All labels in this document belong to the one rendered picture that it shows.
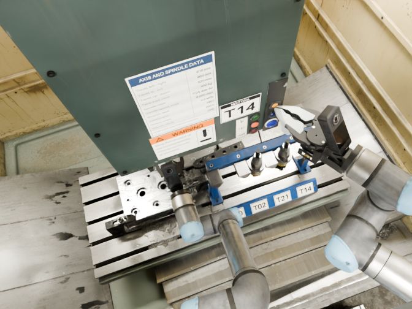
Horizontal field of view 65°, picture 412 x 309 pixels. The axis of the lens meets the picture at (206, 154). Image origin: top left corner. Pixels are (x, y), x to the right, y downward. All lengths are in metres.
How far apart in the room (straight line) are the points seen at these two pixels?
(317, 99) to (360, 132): 0.30
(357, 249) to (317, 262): 0.91
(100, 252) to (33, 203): 0.57
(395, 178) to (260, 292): 0.42
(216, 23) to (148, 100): 0.19
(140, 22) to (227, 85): 0.24
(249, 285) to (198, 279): 0.75
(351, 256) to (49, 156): 1.89
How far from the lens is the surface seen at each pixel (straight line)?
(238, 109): 0.75
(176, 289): 1.65
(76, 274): 1.83
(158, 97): 0.64
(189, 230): 1.07
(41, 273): 1.85
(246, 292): 0.88
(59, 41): 0.52
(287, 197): 1.51
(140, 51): 0.55
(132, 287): 1.79
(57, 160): 2.24
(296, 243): 1.66
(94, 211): 1.64
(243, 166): 1.23
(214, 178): 1.22
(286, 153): 1.22
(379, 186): 0.76
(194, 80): 0.63
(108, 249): 1.56
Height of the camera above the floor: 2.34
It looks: 63 degrees down
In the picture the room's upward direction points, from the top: 10 degrees counter-clockwise
